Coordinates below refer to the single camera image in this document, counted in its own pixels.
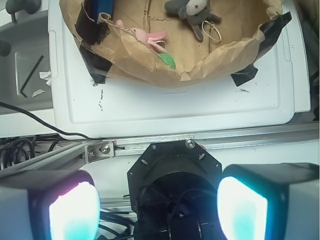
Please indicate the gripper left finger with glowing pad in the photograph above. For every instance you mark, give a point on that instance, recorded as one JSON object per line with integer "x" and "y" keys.
{"x": 48, "y": 205}

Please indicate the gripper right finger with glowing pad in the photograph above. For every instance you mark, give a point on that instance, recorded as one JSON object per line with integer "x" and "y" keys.
{"x": 278, "y": 201}

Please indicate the gray plush animal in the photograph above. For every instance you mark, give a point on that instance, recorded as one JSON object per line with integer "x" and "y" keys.
{"x": 195, "y": 12}

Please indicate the white plastic bin lid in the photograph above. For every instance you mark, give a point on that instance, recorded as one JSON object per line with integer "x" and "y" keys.
{"x": 126, "y": 108}

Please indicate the black hex key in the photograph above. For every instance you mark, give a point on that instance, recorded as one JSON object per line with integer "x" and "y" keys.
{"x": 29, "y": 76}

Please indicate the gray plastic storage lid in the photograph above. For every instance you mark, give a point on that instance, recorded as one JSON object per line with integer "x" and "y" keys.
{"x": 21, "y": 45}

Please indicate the green round macaron toy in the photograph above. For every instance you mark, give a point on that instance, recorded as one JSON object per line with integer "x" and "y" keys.
{"x": 168, "y": 60}

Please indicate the brown paper bag tray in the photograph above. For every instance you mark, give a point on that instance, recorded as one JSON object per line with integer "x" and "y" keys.
{"x": 249, "y": 29}

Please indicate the white rubber band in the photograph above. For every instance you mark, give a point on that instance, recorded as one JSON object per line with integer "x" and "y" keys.
{"x": 213, "y": 33}

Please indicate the pink plush bunny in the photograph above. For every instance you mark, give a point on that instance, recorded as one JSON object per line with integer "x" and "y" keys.
{"x": 153, "y": 40}

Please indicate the blue rectangular block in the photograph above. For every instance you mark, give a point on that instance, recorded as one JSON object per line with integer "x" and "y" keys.
{"x": 100, "y": 6}

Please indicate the aluminum frame rail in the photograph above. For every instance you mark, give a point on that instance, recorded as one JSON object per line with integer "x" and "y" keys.
{"x": 287, "y": 142}

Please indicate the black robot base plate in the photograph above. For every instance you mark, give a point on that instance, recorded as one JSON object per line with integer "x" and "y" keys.
{"x": 175, "y": 197}

